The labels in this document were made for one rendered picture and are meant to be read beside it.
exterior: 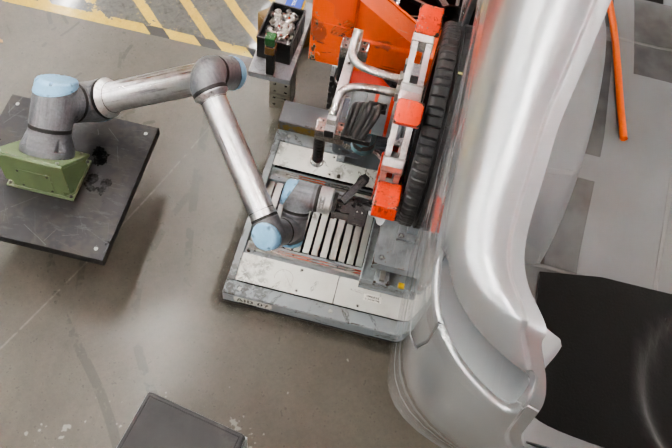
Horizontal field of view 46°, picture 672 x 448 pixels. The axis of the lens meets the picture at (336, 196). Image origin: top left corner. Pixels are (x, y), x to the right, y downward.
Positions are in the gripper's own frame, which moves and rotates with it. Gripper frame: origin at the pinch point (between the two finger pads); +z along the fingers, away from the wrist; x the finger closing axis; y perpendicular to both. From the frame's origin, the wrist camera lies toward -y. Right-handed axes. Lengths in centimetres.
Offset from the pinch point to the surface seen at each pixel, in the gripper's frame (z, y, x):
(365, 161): -14, 0, -77
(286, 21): -56, -49, -59
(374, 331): 5, 54, -27
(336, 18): -35, -55, -36
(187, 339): -63, 71, -19
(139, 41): -130, -23, -113
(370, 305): 1, 46, -33
